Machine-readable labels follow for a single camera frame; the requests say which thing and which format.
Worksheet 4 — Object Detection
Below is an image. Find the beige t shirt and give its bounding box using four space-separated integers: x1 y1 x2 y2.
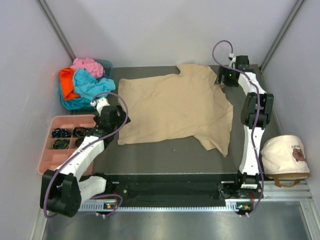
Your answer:
117 64 234 157

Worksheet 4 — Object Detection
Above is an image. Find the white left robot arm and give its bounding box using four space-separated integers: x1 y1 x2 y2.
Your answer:
39 104 130 218

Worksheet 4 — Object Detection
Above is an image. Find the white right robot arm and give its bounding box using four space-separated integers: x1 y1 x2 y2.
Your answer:
215 53 274 198

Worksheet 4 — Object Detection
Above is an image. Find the dark patterned rolled item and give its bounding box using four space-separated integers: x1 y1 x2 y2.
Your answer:
72 126 92 138
75 137 84 148
52 138 70 150
51 128 72 139

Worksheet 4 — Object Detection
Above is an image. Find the cyan t shirt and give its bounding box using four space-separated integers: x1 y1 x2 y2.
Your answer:
58 68 116 111

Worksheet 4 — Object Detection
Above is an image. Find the teal plastic basket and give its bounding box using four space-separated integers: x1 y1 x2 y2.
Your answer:
58 58 116 111

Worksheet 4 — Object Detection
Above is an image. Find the pink compartment tray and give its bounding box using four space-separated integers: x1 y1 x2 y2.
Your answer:
37 114 95 175

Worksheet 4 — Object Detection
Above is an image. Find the pink t shirt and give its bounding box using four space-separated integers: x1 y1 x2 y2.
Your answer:
70 58 105 78

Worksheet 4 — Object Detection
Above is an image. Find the orange t shirt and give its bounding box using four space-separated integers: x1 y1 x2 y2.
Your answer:
59 67 80 101

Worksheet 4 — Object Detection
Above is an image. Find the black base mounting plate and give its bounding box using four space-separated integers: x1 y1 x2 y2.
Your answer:
104 181 226 208

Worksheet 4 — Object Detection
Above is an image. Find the cream fabric storage bag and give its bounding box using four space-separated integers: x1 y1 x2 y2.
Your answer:
260 135 311 188

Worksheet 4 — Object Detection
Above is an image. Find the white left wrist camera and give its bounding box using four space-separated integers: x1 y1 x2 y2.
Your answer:
90 97 110 115

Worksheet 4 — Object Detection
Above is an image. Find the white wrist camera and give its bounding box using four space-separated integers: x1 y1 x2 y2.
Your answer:
228 52 236 68
90 97 110 115

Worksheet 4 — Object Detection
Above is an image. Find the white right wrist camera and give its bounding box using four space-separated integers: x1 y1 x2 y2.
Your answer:
228 52 236 68

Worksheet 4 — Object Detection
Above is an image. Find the slotted cable duct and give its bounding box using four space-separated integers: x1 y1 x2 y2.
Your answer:
49 201 253 213

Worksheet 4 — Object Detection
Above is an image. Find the aluminium frame post right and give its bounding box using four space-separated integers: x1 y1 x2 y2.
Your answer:
259 0 307 72

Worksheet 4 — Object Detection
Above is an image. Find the aluminium frame post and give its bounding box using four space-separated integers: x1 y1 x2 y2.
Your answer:
259 0 307 72
36 0 76 61

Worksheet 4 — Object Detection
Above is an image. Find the aluminium frame post left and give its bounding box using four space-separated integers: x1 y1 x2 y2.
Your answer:
36 0 76 61

